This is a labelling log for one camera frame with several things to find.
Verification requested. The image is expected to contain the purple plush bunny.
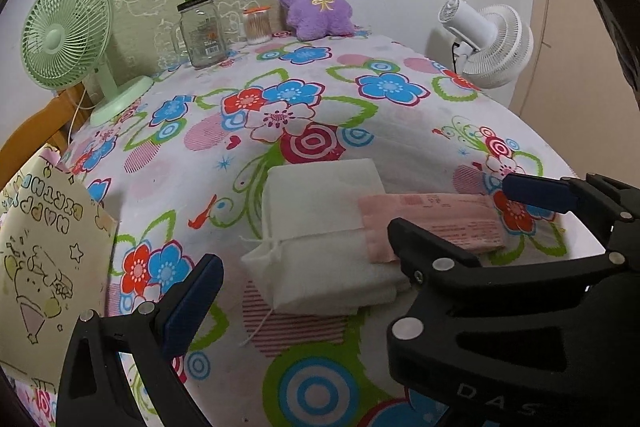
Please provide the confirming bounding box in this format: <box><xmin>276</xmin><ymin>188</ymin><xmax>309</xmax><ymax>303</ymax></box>
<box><xmin>267</xmin><ymin>0</ymin><xmax>357</xmax><ymax>42</ymax></box>

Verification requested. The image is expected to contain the floral tablecloth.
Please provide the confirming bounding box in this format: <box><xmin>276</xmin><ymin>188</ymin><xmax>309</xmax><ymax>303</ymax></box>
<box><xmin>15</xmin><ymin>29</ymin><xmax>606</xmax><ymax>427</ymax></box>

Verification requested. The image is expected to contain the cotton swab jar orange lid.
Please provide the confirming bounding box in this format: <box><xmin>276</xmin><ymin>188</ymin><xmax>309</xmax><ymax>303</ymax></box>
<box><xmin>243</xmin><ymin>5</ymin><xmax>273</xmax><ymax>45</ymax></box>

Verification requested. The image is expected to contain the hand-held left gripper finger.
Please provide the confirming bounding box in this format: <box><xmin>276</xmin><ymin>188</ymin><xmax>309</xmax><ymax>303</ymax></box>
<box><xmin>55</xmin><ymin>253</ymin><xmax>224</xmax><ymax>427</ymax></box>

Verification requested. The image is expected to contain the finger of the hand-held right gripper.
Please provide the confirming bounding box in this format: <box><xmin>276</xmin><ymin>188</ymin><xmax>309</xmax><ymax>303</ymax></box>
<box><xmin>502</xmin><ymin>173</ymin><xmax>640</xmax><ymax>254</ymax></box>
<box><xmin>387</xmin><ymin>218</ymin><xmax>640</xmax><ymax>427</ymax></box>

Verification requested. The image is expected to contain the white cloth pouch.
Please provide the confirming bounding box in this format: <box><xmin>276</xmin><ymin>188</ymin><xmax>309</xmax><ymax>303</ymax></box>
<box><xmin>241</xmin><ymin>158</ymin><xmax>416</xmax><ymax>315</ymax></box>

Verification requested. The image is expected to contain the yellow printed paper bag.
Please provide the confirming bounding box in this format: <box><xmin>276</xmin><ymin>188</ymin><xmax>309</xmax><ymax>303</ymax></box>
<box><xmin>0</xmin><ymin>144</ymin><xmax>120</xmax><ymax>390</ymax></box>

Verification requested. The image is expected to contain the white fan cable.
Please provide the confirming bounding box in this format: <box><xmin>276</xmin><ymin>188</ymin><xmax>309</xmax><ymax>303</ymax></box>
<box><xmin>67</xmin><ymin>84</ymin><xmax>88</xmax><ymax>145</ymax></box>

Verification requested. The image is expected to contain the pink packet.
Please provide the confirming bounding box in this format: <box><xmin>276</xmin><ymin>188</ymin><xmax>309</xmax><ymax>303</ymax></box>
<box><xmin>357</xmin><ymin>193</ymin><xmax>508</xmax><ymax>264</ymax></box>

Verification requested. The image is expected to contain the beige wardrobe door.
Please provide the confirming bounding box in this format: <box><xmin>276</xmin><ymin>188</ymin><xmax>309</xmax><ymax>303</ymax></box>
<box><xmin>505</xmin><ymin>0</ymin><xmax>640</xmax><ymax>188</ymax></box>

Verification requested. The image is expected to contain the white standing fan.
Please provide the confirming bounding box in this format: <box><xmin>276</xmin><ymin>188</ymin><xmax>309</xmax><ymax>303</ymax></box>
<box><xmin>437</xmin><ymin>0</ymin><xmax>535</xmax><ymax>88</ymax></box>

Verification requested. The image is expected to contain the green desk fan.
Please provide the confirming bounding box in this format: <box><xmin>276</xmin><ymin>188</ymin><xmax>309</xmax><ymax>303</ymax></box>
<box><xmin>21</xmin><ymin>0</ymin><xmax>155</xmax><ymax>128</ymax></box>

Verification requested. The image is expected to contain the wooden chair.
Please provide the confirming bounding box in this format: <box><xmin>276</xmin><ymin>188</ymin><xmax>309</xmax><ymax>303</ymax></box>
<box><xmin>0</xmin><ymin>92</ymin><xmax>76</xmax><ymax>192</ymax></box>

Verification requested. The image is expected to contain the glass jar mug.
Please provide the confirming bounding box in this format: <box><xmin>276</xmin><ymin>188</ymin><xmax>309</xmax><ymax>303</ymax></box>
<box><xmin>170</xmin><ymin>0</ymin><xmax>227</xmax><ymax>70</ymax></box>

